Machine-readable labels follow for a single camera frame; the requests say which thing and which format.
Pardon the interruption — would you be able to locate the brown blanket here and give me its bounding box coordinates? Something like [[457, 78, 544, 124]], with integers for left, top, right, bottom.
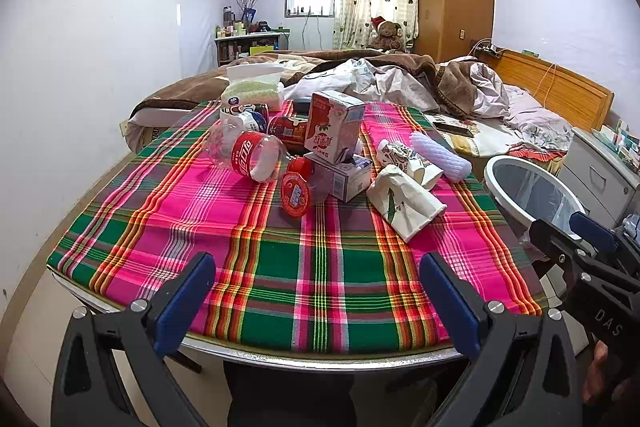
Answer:
[[132, 49, 480, 116]]

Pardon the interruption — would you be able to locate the brown teddy bear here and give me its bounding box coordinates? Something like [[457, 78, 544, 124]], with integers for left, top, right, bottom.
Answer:
[[369, 16, 405, 51]]

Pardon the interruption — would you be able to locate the plaid pink green tablecloth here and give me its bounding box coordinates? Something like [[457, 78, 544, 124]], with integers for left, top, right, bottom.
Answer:
[[48, 102, 548, 355]]

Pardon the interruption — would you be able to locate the white tissue pack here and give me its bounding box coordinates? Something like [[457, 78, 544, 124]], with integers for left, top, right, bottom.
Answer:
[[221, 63, 284, 112]]

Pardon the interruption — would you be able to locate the white round trash bin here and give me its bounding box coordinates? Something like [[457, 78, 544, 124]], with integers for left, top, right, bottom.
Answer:
[[484, 155, 585, 239]]

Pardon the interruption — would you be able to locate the red white milk carton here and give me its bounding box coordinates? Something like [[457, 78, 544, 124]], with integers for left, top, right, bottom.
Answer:
[[304, 90, 367, 165]]

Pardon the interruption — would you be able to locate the red cartoon can large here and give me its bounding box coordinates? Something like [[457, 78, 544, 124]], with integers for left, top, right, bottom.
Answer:
[[267, 116, 308, 154]]

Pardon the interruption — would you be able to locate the shelf with bottles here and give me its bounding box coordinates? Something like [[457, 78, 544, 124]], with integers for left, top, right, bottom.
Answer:
[[214, 6, 291, 66]]

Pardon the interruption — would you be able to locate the dark blue glasses case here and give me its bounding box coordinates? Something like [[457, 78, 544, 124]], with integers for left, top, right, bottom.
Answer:
[[292, 96, 311, 115]]

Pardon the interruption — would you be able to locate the black smartphone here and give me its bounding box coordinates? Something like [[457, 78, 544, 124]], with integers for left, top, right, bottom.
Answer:
[[433, 121, 474, 138]]

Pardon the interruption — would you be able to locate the white foam net sleeve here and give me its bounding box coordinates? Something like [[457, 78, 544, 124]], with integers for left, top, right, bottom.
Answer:
[[410, 131, 472, 183]]

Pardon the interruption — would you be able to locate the red cartoon can small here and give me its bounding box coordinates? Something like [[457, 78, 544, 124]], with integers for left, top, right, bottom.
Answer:
[[222, 103, 269, 122]]

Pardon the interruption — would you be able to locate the floral bed sheet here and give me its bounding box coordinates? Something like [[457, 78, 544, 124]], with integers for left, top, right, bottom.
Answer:
[[425, 84, 574, 180]]

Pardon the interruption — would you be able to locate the person right hand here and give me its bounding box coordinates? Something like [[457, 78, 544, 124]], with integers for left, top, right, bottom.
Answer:
[[582, 340, 639, 405]]

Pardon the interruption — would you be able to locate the purple white small carton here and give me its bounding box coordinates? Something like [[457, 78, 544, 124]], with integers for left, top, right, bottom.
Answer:
[[304, 153, 373, 202]]

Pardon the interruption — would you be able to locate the wooden headboard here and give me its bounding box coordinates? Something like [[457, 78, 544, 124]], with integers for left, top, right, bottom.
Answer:
[[475, 49, 614, 131]]

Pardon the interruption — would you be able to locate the white blue yogurt bottle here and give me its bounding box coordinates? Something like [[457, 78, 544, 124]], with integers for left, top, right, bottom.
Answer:
[[236, 110, 268, 133]]

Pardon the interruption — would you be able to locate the grey drawer cabinet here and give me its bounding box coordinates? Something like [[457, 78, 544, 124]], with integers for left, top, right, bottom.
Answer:
[[558, 127, 640, 229]]

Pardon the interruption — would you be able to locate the clear cola plastic bottle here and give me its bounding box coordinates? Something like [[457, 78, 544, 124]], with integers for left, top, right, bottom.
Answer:
[[204, 113, 291, 183]]

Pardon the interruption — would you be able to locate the red lid plastic cup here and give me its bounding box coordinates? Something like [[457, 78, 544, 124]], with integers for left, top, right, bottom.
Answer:
[[280, 157, 314, 218]]

